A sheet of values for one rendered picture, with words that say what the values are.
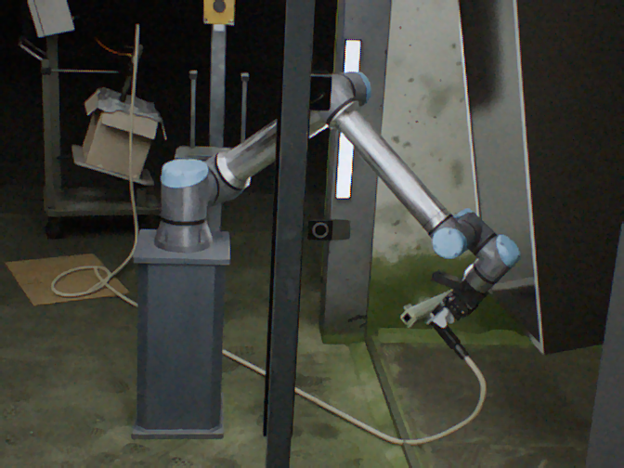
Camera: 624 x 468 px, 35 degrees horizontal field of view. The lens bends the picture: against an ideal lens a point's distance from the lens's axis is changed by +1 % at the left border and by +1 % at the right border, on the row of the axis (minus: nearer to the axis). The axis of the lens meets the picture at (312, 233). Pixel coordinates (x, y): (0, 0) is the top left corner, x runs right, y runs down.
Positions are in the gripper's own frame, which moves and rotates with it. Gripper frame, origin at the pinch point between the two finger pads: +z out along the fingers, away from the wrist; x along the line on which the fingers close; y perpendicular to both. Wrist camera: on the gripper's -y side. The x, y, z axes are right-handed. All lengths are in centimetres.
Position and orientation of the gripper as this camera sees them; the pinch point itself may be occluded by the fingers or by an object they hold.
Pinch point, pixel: (430, 318)
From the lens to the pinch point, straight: 307.6
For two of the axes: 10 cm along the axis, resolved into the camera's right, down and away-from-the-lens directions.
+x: 5.7, -1.6, 8.1
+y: 6.2, 7.3, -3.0
